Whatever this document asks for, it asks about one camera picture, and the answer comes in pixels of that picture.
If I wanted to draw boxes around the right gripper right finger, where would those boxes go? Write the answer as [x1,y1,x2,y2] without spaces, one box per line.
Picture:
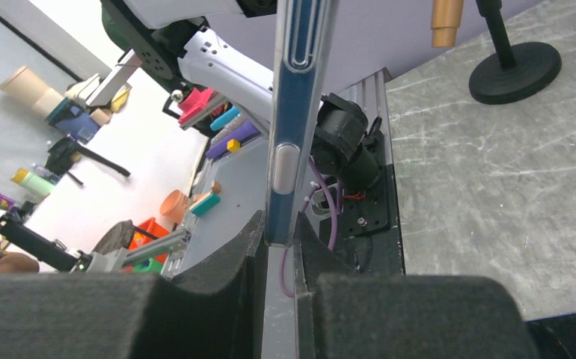
[294,214,539,358]

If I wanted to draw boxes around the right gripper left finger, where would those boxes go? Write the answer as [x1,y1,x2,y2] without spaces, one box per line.
[0,211,268,358]

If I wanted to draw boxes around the black phone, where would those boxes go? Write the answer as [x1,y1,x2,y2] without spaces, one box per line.
[264,0,340,248]
[527,313,576,359]

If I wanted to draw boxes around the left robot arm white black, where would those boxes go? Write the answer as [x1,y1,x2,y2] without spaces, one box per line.
[102,1,381,196]

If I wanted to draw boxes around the cluttered background table items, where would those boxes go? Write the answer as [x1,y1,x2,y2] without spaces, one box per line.
[0,64,264,274]

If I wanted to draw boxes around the aluminium frame profile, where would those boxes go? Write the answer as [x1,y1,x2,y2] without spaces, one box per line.
[87,49,393,278]

